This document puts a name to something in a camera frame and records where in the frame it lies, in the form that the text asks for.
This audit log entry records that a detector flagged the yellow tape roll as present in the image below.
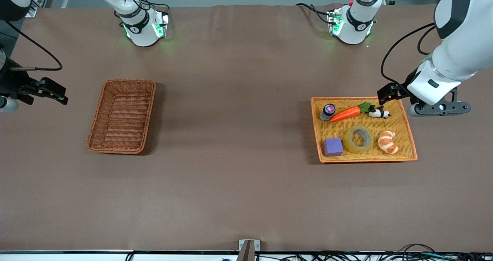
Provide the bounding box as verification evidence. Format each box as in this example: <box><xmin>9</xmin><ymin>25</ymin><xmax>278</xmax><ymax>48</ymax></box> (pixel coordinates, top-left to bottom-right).
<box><xmin>344</xmin><ymin>125</ymin><xmax>374</xmax><ymax>154</ymax></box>

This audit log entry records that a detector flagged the black left base cable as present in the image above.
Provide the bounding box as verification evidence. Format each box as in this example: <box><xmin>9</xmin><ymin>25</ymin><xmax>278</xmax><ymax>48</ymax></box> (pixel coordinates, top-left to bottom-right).
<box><xmin>295</xmin><ymin>3</ymin><xmax>339</xmax><ymax>24</ymax></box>

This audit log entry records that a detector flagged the small bottle purple cap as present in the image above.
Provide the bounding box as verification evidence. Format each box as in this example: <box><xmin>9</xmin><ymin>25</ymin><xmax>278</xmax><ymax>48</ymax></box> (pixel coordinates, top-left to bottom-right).
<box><xmin>319</xmin><ymin>104</ymin><xmax>336</xmax><ymax>121</ymax></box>

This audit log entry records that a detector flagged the black white panda toy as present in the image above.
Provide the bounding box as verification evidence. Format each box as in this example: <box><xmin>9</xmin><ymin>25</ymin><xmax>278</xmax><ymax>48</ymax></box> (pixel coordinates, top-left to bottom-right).
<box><xmin>368</xmin><ymin>106</ymin><xmax>391</xmax><ymax>120</ymax></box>

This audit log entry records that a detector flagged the black base cable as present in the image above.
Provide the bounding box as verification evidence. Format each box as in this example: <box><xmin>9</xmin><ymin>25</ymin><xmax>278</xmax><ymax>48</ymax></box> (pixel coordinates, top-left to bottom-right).
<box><xmin>295</xmin><ymin>3</ymin><xmax>339</xmax><ymax>24</ymax></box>
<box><xmin>114</xmin><ymin>0</ymin><xmax>171</xmax><ymax>28</ymax></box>

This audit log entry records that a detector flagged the short black left arm cable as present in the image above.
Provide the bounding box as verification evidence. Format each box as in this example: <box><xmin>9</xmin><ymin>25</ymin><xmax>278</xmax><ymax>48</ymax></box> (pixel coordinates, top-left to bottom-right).
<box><xmin>417</xmin><ymin>25</ymin><xmax>438</xmax><ymax>56</ymax></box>

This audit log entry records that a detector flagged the orange toy carrot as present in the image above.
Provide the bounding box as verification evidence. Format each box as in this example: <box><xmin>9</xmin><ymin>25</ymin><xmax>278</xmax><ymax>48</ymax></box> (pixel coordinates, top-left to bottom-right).
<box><xmin>330</xmin><ymin>102</ymin><xmax>372</xmax><ymax>123</ymax></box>

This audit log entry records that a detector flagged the long black left arm cable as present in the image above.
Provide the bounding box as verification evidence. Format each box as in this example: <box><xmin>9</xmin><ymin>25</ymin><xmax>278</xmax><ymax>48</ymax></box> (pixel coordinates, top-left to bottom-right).
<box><xmin>381</xmin><ymin>22</ymin><xmax>436</xmax><ymax>87</ymax></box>

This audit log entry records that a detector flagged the purple cube block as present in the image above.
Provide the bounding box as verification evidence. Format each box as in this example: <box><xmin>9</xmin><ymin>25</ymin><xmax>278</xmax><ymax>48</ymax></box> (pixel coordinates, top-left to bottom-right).
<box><xmin>323</xmin><ymin>138</ymin><xmax>344</xmax><ymax>157</ymax></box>

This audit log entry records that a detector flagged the toy croissant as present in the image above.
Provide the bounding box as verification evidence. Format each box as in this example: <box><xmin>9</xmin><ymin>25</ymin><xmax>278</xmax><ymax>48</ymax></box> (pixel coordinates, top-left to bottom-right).
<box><xmin>378</xmin><ymin>130</ymin><xmax>400</xmax><ymax>155</ymax></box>

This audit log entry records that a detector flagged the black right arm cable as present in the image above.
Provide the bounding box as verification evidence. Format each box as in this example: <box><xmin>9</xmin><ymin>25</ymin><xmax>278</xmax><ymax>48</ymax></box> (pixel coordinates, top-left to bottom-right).
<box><xmin>4</xmin><ymin>20</ymin><xmax>63</xmax><ymax>72</ymax></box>

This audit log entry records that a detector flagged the orange woven basket tray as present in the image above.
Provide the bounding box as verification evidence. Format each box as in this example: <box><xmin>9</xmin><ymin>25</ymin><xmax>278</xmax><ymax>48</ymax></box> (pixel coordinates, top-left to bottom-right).
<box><xmin>311</xmin><ymin>96</ymin><xmax>418</xmax><ymax>163</ymax></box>

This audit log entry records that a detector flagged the black cable bundle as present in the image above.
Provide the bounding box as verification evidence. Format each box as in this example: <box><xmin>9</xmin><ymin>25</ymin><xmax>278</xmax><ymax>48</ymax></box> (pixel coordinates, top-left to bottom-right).
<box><xmin>254</xmin><ymin>244</ymin><xmax>493</xmax><ymax>261</ymax></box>

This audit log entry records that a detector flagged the brown table cover sheet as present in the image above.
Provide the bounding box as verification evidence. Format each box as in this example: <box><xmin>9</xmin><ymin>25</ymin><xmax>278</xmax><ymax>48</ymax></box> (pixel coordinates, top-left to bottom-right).
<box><xmin>0</xmin><ymin>3</ymin><xmax>493</xmax><ymax>253</ymax></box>

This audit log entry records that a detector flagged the brown wicker basket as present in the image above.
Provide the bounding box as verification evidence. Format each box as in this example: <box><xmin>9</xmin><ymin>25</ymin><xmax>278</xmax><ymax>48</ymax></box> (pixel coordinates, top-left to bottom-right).
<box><xmin>87</xmin><ymin>79</ymin><xmax>156</xmax><ymax>155</ymax></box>

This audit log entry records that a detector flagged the metal bracket at table edge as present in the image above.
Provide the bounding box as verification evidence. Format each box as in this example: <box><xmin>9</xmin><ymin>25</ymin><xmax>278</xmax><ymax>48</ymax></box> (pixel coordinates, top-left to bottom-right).
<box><xmin>238</xmin><ymin>239</ymin><xmax>260</xmax><ymax>261</ymax></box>

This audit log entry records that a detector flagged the white table edge rail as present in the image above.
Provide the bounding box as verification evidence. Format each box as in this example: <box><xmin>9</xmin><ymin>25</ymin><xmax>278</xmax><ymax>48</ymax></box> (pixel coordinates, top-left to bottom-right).
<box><xmin>0</xmin><ymin>250</ymin><xmax>493</xmax><ymax>261</ymax></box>

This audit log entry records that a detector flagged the black right base cable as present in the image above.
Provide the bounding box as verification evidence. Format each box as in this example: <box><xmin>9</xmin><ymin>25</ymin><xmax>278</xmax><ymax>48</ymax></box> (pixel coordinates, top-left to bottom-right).
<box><xmin>114</xmin><ymin>0</ymin><xmax>171</xmax><ymax>28</ymax></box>

